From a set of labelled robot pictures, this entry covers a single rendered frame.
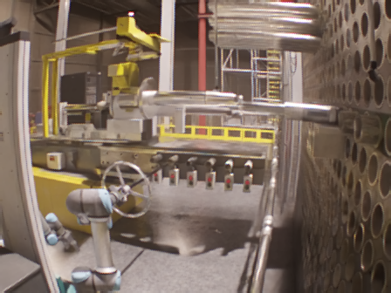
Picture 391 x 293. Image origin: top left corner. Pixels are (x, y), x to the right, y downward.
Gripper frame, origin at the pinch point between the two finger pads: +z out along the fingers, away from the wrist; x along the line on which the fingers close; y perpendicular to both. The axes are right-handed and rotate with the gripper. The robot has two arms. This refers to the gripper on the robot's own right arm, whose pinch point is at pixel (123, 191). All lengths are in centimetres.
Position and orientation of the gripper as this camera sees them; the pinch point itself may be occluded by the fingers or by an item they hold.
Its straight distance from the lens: 193.1
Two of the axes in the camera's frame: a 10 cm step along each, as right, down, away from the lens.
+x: -7.1, -7.0, 0.7
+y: 6.4, -6.9, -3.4
